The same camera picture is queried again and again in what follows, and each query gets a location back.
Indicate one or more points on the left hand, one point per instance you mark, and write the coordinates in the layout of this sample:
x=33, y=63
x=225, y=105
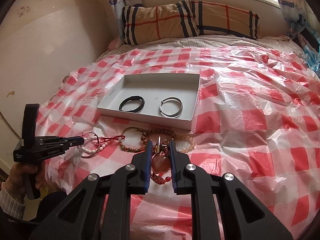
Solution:
x=15, y=186

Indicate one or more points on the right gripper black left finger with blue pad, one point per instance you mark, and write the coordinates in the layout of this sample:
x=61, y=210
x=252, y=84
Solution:
x=99, y=207

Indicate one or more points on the orange stone pendant charm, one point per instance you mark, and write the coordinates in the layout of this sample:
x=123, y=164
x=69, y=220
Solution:
x=160, y=162

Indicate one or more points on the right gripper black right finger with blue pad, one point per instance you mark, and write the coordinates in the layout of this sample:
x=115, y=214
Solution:
x=222, y=207

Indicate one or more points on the thin silver bangle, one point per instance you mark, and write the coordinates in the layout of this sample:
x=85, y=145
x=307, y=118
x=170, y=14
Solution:
x=91, y=146

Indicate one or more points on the white shallow cardboard box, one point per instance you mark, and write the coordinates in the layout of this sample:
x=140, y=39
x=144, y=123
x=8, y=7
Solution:
x=137, y=98

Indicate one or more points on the silver patterned bangle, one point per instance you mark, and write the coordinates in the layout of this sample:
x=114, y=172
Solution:
x=171, y=107

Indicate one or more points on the plaid beige pillow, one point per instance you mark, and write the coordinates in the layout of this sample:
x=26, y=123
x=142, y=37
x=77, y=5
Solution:
x=187, y=18

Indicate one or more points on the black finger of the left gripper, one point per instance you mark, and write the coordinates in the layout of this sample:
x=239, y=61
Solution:
x=72, y=141

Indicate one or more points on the red white checkered plastic sheet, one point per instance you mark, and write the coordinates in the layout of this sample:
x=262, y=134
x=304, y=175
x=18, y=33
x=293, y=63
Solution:
x=257, y=116

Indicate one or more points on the white knit sleeve forearm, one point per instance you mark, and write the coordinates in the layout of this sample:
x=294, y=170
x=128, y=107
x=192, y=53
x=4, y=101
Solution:
x=15, y=207

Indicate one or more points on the right cartoon curtain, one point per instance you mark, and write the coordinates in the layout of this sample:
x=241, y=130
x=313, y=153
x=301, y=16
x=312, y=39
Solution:
x=304, y=25

